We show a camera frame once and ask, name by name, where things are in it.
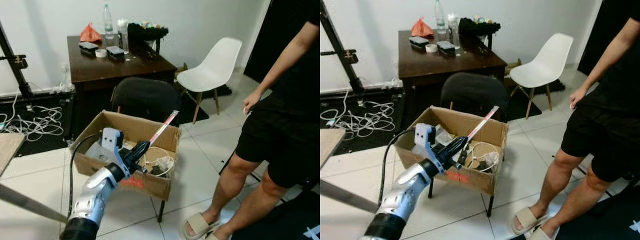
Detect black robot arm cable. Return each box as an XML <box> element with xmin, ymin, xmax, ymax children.
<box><xmin>68</xmin><ymin>132</ymin><xmax>104</xmax><ymax>221</ymax></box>
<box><xmin>378</xmin><ymin>128</ymin><xmax>416</xmax><ymax>209</ymax></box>

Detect person's right hand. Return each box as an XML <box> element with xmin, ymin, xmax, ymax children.
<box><xmin>569</xmin><ymin>85</ymin><xmax>590</xmax><ymax>111</ymax></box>
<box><xmin>242</xmin><ymin>89</ymin><xmax>263</xmax><ymax>115</ymax></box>

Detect black door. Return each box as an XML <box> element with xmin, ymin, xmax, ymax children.
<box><xmin>577</xmin><ymin>0</ymin><xmax>640</xmax><ymax>76</ymax></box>
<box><xmin>243</xmin><ymin>0</ymin><xmax>321</xmax><ymax>84</ymax></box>

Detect black floor mat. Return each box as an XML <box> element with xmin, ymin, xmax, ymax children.
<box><xmin>0</xmin><ymin>91</ymin><xmax>77</xmax><ymax>159</ymax></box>
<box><xmin>320</xmin><ymin>89</ymin><xmax>417</xmax><ymax>156</ymax></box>

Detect grey metal bar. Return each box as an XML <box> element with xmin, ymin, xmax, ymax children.
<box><xmin>320</xmin><ymin>179</ymin><xmax>381</xmax><ymax>214</ymax></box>
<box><xmin>0</xmin><ymin>183</ymin><xmax>69</xmax><ymax>224</ymax></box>

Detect tangled white cables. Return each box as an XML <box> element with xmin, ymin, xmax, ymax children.
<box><xmin>320</xmin><ymin>87</ymin><xmax>399</xmax><ymax>141</ymax></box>
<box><xmin>0</xmin><ymin>92</ymin><xmax>65</xmax><ymax>143</ymax></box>

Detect black bushy desk ornament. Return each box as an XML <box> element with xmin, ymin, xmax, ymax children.
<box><xmin>458</xmin><ymin>17</ymin><xmax>502</xmax><ymax>50</ymax></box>
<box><xmin>127</xmin><ymin>22</ymin><xmax>170</xmax><ymax>54</ymax></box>

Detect orange plastic bag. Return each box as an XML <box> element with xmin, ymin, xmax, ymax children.
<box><xmin>411</xmin><ymin>17</ymin><xmax>435</xmax><ymax>39</ymax></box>
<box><xmin>79</xmin><ymin>22</ymin><xmax>103</xmax><ymax>44</ymax></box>

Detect black chair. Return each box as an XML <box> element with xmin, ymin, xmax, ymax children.
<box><xmin>428</xmin><ymin>72</ymin><xmax>511</xmax><ymax>219</ymax></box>
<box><xmin>110</xmin><ymin>76</ymin><xmax>183</xmax><ymax>224</ymax></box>

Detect light wooden table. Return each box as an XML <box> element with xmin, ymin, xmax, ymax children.
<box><xmin>0</xmin><ymin>132</ymin><xmax>26</xmax><ymax>176</ymax></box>
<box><xmin>320</xmin><ymin>128</ymin><xmax>347</xmax><ymax>169</ymax></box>

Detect person in black clothes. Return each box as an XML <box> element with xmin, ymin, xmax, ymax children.
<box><xmin>509</xmin><ymin>0</ymin><xmax>640</xmax><ymax>240</ymax></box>
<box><xmin>181</xmin><ymin>0</ymin><xmax>321</xmax><ymax>240</ymax></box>

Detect black mat with white mark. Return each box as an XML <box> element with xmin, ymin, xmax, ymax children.
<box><xmin>554</xmin><ymin>187</ymin><xmax>640</xmax><ymax>240</ymax></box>
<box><xmin>232</xmin><ymin>190</ymin><xmax>321</xmax><ymax>240</ymax></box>

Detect open cardboard box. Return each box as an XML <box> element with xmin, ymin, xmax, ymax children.
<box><xmin>71</xmin><ymin>110</ymin><xmax>183</xmax><ymax>201</ymax></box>
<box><xmin>394</xmin><ymin>105</ymin><xmax>510</xmax><ymax>196</ymax></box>

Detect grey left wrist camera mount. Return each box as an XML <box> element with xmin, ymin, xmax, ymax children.
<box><xmin>101</xmin><ymin>127</ymin><xmax>125</xmax><ymax>164</ymax></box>
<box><xmin>413</xmin><ymin>123</ymin><xmax>437</xmax><ymax>162</ymax></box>

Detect clear plastic water bottle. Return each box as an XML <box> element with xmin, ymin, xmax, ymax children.
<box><xmin>103</xmin><ymin>4</ymin><xmax>115</xmax><ymax>41</ymax></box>
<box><xmin>435</xmin><ymin>0</ymin><xmax>447</xmax><ymax>35</ymax></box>

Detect coiled white cable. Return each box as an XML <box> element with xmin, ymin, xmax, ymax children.
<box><xmin>144</xmin><ymin>147</ymin><xmax>176</xmax><ymax>177</ymax></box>
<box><xmin>467</xmin><ymin>142</ymin><xmax>501</xmax><ymax>174</ymax></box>

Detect red and white strip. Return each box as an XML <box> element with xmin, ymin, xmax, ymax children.
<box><xmin>467</xmin><ymin>105</ymin><xmax>500</xmax><ymax>141</ymax></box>
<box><xmin>149</xmin><ymin>110</ymin><xmax>180</xmax><ymax>145</ymax></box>

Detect black metal stand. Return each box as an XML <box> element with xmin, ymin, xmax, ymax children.
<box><xmin>320</xmin><ymin>0</ymin><xmax>366</xmax><ymax>94</ymax></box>
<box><xmin>0</xmin><ymin>20</ymin><xmax>35</xmax><ymax>99</ymax></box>

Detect dark brown wooden desk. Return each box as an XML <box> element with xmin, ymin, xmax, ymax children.
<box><xmin>67</xmin><ymin>34</ymin><xmax>179</xmax><ymax>139</ymax></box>
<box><xmin>398</xmin><ymin>29</ymin><xmax>509</xmax><ymax>129</ymax></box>

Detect white shell chair wooden legs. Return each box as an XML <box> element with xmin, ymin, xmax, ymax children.
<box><xmin>176</xmin><ymin>37</ymin><xmax>243</xmax><ymax>125</ymax></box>
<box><xmin>508</xmin><ymin>33</ymin><xmax>575</xmax><ymax>121</ymax></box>

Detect clear tall cup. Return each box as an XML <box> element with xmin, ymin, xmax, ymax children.
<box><xmin>447</xmin><ymin>14</ymin><xmax>461</xmax><ymax>50</ymax></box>
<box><xmin>117</xmin><ymin>19</ymin><xmax>130</xmax><ymax>55</ymax></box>

